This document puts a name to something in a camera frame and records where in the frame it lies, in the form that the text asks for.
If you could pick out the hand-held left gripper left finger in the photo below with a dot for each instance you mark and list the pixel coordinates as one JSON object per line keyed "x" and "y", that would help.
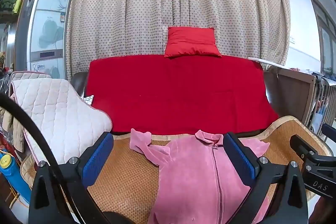
{"x": 98, "y": 158}

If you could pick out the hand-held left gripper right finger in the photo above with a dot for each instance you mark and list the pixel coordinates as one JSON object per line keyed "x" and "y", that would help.
{"x": 239, "y": 158}

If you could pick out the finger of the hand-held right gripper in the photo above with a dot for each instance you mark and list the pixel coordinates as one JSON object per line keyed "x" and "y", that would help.
{"x": 298, "y": 142}
{"x": 330, "y": 138}

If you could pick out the pink zip garment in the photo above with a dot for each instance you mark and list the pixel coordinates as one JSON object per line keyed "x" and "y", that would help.
{"x": 189, "y": 182}

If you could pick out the woven bamboo mat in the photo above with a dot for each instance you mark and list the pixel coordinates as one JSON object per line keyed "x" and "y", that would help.
{"x": 126, "y": 182}

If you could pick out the person's right leg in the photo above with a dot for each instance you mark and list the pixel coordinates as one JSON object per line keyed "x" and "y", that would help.
{"x": 324, "y": 213}

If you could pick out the person's leg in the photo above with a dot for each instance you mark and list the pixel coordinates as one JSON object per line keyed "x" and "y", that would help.
{"x": 324, "y": 213}
{"x": 113, "y": 218}

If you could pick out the small patterned white pillow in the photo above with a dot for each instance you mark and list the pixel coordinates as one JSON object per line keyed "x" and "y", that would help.
{"x": 89, "y": 100}

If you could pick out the white quilted cushion cover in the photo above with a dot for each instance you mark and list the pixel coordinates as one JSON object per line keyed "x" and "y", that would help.
{"x": 57, "y": 113}

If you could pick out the person's left leg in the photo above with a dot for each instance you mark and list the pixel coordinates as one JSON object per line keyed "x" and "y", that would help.
{"x": 113, "y": 218}

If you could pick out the beige jacket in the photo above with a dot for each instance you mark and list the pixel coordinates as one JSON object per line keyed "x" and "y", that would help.
{"x": 17, "y": 134}

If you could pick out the blue and yellow toy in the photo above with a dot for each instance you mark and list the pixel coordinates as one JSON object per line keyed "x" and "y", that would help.
{"x": 15, "y": 179}

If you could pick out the red blanket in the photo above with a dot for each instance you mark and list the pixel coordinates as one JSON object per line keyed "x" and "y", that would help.
{"x": 170, "y": 92}

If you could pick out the dark framed window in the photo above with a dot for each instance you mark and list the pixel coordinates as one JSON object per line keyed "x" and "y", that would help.
{"x": 324, "y": 37}

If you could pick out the red pillow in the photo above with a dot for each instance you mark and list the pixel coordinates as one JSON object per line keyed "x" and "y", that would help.
{"x": 191, "y": 41}

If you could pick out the orange artificial flowers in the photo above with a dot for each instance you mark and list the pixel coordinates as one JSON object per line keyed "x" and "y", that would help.
{"x": 2, "y": 60}

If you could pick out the silver floral refrigerator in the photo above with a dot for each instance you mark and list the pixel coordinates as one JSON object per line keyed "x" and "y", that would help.
{"x": 47, "y": 29}

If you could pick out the dotted beige curtain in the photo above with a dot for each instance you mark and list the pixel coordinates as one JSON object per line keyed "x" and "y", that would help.
{"x": 131, "y": 16}

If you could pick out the yellow bottle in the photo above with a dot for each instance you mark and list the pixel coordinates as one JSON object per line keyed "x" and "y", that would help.
{"x": 17, "y": 5}

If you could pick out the green artificial plant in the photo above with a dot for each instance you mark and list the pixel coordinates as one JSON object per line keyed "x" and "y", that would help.
{"x": 8, "y": 1}

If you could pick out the white wall socket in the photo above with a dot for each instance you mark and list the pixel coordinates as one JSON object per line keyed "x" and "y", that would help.
{"x": 292, "y": 39}

